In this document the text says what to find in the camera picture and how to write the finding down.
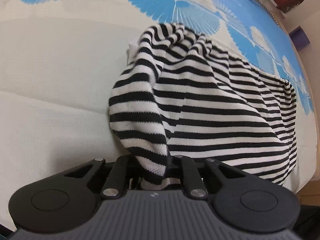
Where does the wooden bed frame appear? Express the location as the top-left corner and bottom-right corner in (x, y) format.
(255, 0), (319, 205)

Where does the black white striped garment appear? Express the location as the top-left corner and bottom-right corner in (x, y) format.
(108, 23), (297, 190)

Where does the blue cream patterned bedspread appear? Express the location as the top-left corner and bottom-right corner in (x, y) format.
(1, 0), (318, 230)

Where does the purple box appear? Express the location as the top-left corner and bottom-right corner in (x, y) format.
(289, 26), (310, 51)

